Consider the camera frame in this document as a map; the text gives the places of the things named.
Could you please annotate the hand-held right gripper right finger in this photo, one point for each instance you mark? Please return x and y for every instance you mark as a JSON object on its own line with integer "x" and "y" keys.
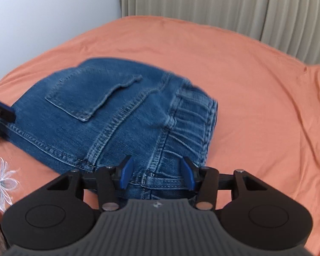
{"x": 188, "y": 176}

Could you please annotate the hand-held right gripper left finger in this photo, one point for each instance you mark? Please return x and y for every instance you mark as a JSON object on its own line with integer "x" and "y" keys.
{"x": 125, "y": 174}

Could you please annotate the blue denim pants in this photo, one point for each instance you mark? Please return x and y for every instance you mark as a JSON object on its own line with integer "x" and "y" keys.
{"x": 96, "y": 117}

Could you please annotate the orange bed sheet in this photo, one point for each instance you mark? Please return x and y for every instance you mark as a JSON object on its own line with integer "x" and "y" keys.
{"x": 242, "y": 98}

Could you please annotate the beige pleated curtain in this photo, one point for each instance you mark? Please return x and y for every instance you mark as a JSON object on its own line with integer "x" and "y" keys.
{"x": 229, "y": 5}

